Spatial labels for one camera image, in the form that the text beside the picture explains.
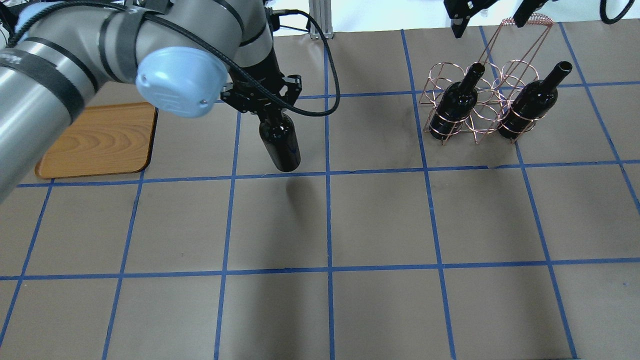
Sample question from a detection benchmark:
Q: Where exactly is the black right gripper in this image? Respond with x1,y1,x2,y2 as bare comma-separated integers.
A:
443,0,546,39

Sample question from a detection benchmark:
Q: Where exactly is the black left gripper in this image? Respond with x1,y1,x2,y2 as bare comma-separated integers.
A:
221,75,303,114

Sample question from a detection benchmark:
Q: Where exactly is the dark wine bottle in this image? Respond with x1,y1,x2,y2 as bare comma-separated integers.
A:
429,63,486,142
497,61,573,141
258,110,301,173

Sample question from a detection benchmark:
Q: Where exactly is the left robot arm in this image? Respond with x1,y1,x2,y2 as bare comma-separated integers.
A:
1,0,308,199

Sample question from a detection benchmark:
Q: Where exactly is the wooden serving tray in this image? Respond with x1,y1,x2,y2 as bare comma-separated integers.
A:
34,102,158,180

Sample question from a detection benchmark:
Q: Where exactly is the copper wire bottle basket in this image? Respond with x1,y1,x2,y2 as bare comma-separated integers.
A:
419,13,554,145

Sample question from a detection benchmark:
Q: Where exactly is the aluminium frame post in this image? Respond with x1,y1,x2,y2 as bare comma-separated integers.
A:
308,0,334,39

